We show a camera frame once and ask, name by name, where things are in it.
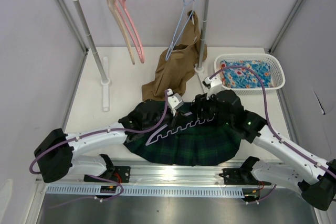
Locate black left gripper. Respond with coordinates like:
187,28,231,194
143,106,188,131

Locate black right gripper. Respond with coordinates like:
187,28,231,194
188,88,233,126

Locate purple hanger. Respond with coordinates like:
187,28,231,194
145,117,214,146

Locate green plaid skirt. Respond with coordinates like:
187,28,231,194
118,111,241,166

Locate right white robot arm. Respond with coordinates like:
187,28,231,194
192,90,335,211

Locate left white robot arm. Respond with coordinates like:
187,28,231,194
32,100,179,183

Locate tan brown skirt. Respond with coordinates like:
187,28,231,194
142,13,201,101

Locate pink hanger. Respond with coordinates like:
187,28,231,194
116,0,145,63

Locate beige hanger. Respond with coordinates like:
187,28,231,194
107,0,135,65

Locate blue floral cloth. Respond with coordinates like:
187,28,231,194
220,60,272,89

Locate white plastic basket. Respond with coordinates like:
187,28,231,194
214,54,286,95

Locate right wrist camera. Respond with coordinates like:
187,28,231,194
202,77,222,100

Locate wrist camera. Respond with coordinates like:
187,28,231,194
202,77,222,100
165,89,184,116

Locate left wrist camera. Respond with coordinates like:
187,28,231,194
165,89,184,116

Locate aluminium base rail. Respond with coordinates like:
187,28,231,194
36,158,322,189

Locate white slotted cable duct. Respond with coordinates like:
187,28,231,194
46,184,245,198

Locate blue wire hanger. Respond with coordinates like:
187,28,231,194
165,0,199,61

